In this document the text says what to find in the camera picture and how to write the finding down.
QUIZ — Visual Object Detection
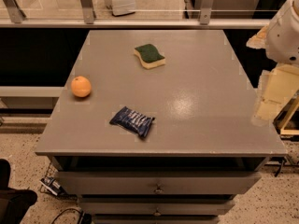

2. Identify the small box on floor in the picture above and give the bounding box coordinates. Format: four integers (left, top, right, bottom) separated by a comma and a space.
40, 176, 64, 196

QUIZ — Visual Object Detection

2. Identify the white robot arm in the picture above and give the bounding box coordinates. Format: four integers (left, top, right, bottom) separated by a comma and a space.
265, 0, 299, 65

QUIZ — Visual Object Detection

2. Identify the upper drawer with knob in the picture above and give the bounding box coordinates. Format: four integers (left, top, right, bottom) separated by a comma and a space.
55, 171, 261, 195

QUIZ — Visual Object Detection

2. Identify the drawer with knob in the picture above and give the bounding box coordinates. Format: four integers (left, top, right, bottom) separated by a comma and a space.
78, 199, 235, 216
55, 171, 261, 195

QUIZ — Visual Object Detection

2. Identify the metal railing frame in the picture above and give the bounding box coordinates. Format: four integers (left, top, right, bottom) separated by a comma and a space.
0, 0, 268, 29

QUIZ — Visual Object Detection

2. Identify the lower drawer with knob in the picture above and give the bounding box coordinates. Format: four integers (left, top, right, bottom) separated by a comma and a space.
78, 199, 235, 216

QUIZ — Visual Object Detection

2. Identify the black floor cable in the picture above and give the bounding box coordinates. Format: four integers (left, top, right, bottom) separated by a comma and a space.
50, 206, 93, 224

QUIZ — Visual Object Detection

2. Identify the orange fruit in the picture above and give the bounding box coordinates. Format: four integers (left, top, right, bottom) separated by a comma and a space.
71, 76, 92, 98

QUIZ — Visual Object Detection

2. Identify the yellow wooden frame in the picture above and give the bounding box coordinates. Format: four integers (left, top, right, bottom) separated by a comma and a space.
274, 96, 299, 136

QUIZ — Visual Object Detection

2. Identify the grey drawer cabinet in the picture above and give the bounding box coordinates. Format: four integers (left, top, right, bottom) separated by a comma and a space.
36, 30, 286, 224

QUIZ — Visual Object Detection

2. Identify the blue snack packet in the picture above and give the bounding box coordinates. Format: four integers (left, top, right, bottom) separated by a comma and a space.
109, 106, 155, 138

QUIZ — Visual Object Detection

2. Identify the green and yellow sponge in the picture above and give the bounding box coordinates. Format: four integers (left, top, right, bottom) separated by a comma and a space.
134, 44, 166, 69

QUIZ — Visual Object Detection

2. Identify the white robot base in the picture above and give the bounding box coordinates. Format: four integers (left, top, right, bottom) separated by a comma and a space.
105, 0, 136, 16

